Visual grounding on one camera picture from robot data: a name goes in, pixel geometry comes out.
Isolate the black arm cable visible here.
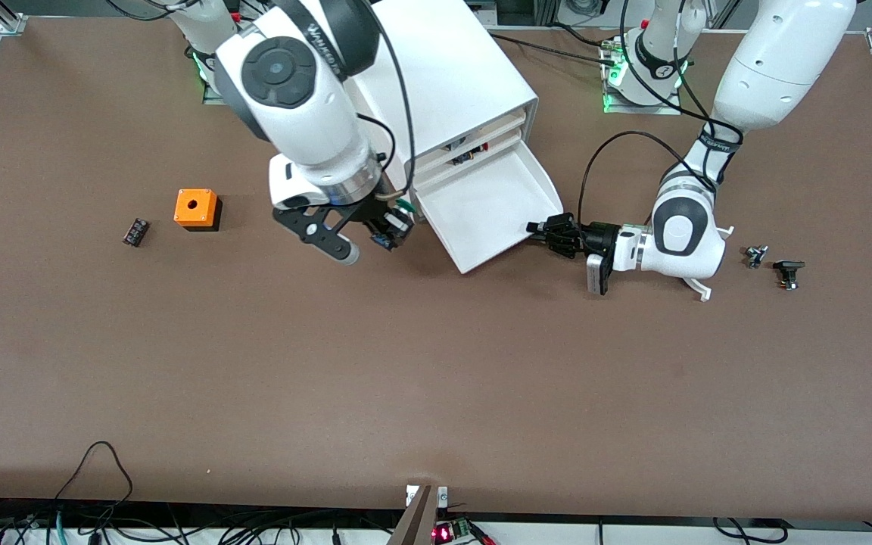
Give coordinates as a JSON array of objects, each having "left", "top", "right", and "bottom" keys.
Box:
[
  {"left": 353, "top": 0, "right": 416, "bottom": 201},
  {"left": 578, "top": 0, "right": 743, "bottom": 228}
]

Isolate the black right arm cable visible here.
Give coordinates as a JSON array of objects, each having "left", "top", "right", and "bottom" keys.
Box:
[{"left": 353, "top": 0, "right": 416, "bottom": 201}]

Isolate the circuit board with red light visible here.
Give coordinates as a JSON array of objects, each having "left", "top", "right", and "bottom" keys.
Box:
[{"left": 432, "top": 517, "right": 496, "bottom": 545}]

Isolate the black cable behind cabinet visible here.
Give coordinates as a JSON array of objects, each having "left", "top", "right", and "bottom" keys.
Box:
[{"left": 481, "top": 23, "right": 622, "bottom": 69}]

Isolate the white curved arc piece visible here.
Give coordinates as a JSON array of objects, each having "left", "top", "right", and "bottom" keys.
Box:
[{"left": 680, "top": 225, "right": 736, "bottom": 303}]

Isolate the black looped cable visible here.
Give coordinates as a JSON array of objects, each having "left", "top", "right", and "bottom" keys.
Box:
[{"left": 54, "top": 441, "right": 134, "bottom": 504}]

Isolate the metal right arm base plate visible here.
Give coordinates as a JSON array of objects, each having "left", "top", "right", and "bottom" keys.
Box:
[{"left": 201, "top": 51, "right": 229, "bottom": 106}]

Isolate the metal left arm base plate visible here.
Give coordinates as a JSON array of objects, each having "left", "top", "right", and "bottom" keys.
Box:
[{"left": 603, "top": 34, "right": 683, "bottom": 116}]

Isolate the black curled cable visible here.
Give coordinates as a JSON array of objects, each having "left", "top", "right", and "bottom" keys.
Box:
[{"left": 712, "top": 517, "right": 789, "bottom": 544}]

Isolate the orange box with hole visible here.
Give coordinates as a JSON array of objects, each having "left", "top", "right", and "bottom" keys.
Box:
[{"left": 173, "top": 188, "right": 223, "bottom": 232}]

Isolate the small black switch part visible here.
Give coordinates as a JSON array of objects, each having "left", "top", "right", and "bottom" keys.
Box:
[{"left": 773, "top": 260, "right": 806, "bottom": 291}]

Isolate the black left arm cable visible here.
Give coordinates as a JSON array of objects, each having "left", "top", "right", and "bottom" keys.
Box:
[{"left": 578, "top": 0, "right": 743, "bottom": 228}]

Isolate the brown angled metal bar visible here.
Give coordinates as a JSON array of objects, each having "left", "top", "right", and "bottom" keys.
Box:
[{"left": 387, "top": 486, "right": 437, "bottom": 545}]

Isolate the green push button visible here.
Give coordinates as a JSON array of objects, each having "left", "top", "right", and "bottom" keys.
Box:
[{"left": 370, "top": 198, "right": 416, "bottom": 252}]

